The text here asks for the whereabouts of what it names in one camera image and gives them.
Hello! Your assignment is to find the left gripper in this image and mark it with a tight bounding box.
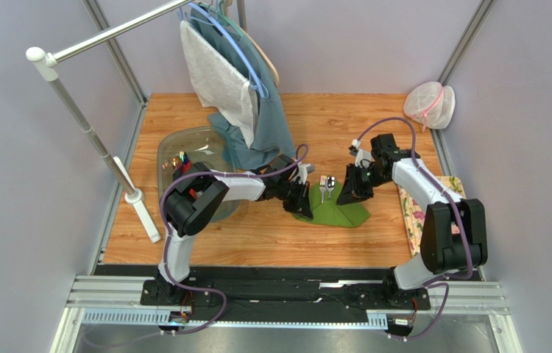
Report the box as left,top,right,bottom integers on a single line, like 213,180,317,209
275,180,314,220

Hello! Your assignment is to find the silver spoon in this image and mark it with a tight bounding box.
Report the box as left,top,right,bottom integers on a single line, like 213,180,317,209
325,176,337,199

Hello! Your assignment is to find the green paper napkin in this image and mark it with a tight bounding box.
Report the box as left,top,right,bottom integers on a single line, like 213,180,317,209
293,182,370,228

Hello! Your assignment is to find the silver fork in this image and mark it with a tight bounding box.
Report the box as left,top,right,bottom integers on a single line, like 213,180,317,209
318,175,327,204

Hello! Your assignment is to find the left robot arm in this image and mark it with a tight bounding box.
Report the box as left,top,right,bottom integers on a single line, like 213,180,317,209
141,154,315,306

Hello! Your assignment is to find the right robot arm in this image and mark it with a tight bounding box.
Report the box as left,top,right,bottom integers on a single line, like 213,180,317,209
336,134,488,307

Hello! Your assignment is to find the floral tray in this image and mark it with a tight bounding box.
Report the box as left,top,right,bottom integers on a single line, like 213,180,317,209
398,176,465,257

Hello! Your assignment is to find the blue-grey hanging shirt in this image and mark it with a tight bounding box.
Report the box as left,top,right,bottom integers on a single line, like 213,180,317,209
189,9,296,170

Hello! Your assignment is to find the white mesh laundry bag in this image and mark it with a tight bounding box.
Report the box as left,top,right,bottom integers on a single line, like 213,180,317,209
403,81,456,130

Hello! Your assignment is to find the iridescent utensil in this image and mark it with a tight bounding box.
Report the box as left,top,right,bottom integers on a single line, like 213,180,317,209
160,151,189,171

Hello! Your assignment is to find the blue clothes hanger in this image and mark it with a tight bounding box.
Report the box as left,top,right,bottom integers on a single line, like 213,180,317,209
188,1,269,99

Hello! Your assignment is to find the clear plastic container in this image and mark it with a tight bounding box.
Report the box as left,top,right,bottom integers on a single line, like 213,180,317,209
157,126,238,198

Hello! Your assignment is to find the grey hanging towel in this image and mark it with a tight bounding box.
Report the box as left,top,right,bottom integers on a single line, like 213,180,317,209
180,21,258,148

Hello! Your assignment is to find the green clothes hanger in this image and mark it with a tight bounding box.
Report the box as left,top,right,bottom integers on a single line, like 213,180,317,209
207,0,247,36

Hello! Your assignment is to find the wooden clothes hanger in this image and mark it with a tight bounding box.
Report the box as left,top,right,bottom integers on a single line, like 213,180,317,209
236,1,280,88

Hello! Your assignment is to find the metal clothes rack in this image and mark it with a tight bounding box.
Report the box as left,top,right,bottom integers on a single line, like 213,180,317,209
26,1,189,243

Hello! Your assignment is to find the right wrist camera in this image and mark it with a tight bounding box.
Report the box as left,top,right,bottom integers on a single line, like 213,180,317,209
349,139,374,168

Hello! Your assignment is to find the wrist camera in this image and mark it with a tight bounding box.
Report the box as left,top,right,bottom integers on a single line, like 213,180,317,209
349,139,374,168
292,163,315,185

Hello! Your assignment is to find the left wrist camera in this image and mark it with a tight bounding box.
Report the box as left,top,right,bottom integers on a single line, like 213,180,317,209
292,163,315,185

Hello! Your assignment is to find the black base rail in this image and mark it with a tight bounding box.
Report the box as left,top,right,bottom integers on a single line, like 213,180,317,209
126,264,483,325

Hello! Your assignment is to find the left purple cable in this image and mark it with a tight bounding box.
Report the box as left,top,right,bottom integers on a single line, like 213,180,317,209
158,143,311,336

